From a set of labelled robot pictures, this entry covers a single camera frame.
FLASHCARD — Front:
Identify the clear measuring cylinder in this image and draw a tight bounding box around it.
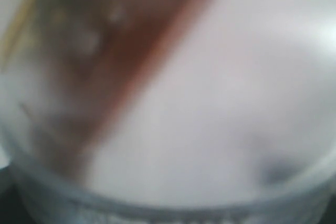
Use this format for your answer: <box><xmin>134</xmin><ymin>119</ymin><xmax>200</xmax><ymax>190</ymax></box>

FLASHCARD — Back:
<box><xmin>1</xmin><ymin>0</ymin><xmax>335</xmax><ymax>223</ymax></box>

